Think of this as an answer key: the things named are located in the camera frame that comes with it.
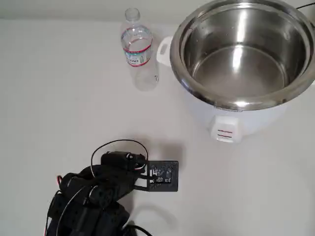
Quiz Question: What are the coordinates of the black camera board mount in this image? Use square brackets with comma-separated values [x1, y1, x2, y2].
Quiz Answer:
[133, 160, 180, 193]

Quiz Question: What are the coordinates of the clear plastic water bottle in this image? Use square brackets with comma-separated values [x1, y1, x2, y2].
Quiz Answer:
[120, 7, 161, 92]

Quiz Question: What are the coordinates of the thin black looped cable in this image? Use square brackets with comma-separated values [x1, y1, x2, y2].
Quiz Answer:
[90, 139, 150, 179]

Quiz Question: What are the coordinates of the thick black cable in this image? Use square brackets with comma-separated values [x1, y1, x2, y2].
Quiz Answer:
[122, 220, 151, 236]

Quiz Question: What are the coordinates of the white rice cooker body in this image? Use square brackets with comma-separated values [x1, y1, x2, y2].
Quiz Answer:
[156, 35, 315, 144]

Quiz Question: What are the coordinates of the stainless steel inner pot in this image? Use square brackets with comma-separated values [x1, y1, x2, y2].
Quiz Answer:
[169, 0, 315, 111]

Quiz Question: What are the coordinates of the black power cord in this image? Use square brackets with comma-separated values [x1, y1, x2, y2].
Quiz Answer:
[296, 2, 315, 10]

